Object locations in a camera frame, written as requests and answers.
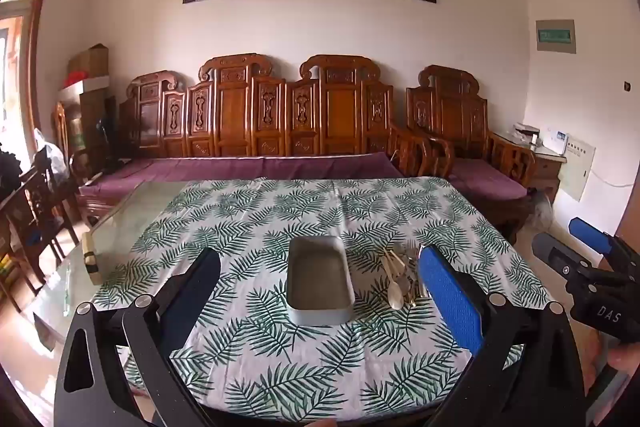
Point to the steel spoon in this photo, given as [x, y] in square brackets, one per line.
[396, 294]
[407, 257]

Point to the person's right hand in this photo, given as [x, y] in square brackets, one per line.
[627, 362]

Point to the leaf-print tablecloth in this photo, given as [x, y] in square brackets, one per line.
[280, 217]

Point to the cardboard box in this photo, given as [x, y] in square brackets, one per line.
[90, 62]

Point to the purple armchair cushion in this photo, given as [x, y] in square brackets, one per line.
[482, 177]

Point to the carved wooden armchair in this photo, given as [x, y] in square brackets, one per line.
[450, 117]

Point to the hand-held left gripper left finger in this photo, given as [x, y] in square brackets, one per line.
[195, 297]

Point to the wooden door frame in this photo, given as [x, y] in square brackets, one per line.
[37, 47]

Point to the grey wall box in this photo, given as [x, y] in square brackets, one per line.
[555, 36]

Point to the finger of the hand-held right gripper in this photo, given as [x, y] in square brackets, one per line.
[555, 254]
[590, 234]

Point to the dark wooden chair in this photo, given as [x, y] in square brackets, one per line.
[17, 252]
[47, 202]

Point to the carved wooden sofa bench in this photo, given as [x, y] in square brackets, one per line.
[280, 112]

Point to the dark wooden cabinet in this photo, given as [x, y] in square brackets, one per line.
[97, 127]

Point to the tan table corner guard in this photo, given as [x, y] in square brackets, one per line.
[92, 257]

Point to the white plastic bag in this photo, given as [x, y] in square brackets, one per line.
[50, 154]

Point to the grey rectangular metal tray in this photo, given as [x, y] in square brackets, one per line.
[320, 274]

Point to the purple sofa cushion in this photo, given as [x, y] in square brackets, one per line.
[240, 169]

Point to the wooden side table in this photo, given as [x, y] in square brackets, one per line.
[545, 167]

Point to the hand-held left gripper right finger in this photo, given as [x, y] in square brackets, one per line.
[450, 302]

